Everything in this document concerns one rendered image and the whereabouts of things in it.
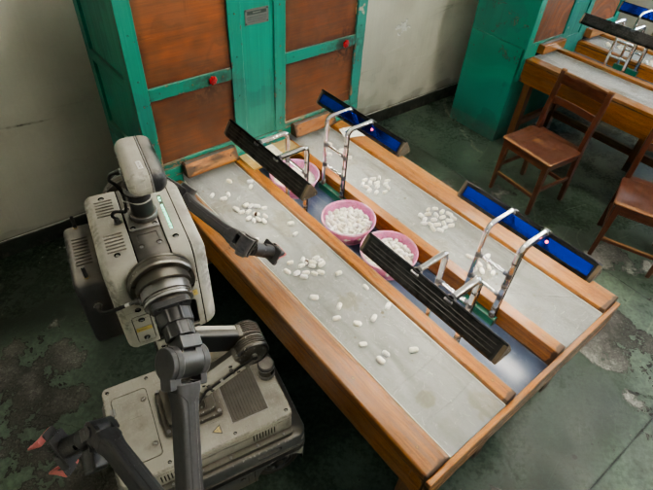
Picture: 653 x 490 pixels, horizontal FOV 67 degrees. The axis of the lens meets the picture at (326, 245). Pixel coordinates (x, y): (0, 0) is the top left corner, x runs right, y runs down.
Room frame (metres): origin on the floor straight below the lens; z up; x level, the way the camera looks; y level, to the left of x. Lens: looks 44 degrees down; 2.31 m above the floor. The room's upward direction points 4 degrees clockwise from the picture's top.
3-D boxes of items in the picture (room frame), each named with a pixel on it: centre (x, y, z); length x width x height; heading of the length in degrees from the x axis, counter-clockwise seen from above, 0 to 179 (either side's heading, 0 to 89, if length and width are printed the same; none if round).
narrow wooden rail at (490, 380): (1.58, -0.09, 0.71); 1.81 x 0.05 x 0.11; 42
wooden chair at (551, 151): (3.17, -1.53, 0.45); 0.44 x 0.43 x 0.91; 35
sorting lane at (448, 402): (1.46, 0.04, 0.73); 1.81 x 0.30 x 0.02; 42
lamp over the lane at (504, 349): (1.11, -0.36, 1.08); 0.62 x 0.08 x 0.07; 42
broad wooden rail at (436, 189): (2.06, -0.62, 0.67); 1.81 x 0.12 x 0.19; 42
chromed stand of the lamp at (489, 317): (1.43, -0.72, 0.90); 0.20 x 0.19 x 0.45; 42
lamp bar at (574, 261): (1.49, -0.78, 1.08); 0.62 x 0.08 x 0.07; 42
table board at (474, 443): (1.01, -0.82, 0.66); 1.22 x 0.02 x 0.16; 132
